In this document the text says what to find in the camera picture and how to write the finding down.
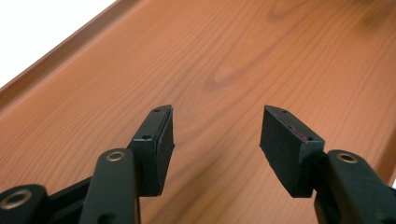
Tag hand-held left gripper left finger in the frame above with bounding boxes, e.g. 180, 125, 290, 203
126, 105, 176, 198

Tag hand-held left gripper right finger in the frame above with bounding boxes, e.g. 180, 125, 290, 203
259, 105, 326, 199

